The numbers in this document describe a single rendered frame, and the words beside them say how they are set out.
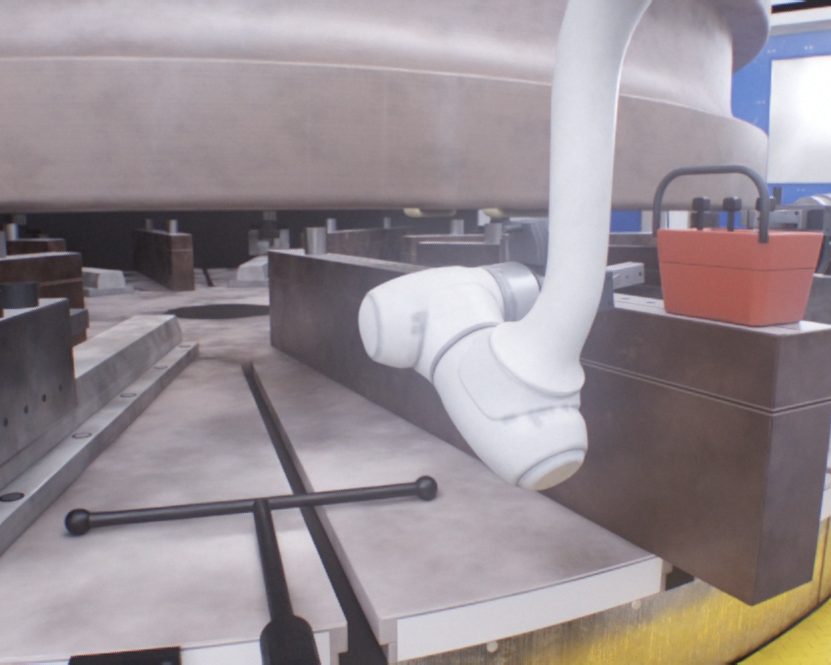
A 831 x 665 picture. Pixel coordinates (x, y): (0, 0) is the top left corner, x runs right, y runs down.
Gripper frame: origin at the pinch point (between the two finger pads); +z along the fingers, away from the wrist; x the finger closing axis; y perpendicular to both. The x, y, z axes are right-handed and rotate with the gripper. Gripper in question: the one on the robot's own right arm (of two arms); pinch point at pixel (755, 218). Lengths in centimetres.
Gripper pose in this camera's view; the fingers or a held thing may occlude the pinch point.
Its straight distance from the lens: 124.5
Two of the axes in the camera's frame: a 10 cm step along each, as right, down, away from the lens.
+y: 0.0, -9.9, -1.7
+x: 4.7, 1.5, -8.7
